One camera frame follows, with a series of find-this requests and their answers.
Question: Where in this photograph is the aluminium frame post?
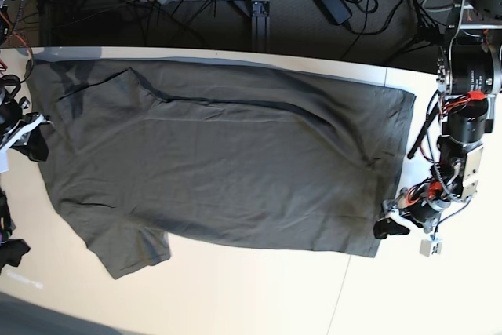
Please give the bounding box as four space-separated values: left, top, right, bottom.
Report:
250 0 270 53

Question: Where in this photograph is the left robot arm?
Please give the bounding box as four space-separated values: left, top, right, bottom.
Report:
373 0 501 244

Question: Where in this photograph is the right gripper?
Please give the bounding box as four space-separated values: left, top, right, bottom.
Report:
1 75 49 162

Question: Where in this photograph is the black clothes pile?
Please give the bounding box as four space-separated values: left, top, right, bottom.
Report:
0 191 31 269

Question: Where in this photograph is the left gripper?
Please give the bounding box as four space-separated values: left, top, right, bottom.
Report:
373 180 451 239

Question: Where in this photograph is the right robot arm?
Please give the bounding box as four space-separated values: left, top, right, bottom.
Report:
1 0 49 173

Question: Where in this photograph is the grey green T-shirt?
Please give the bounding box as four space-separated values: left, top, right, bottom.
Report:
27 60 415 279

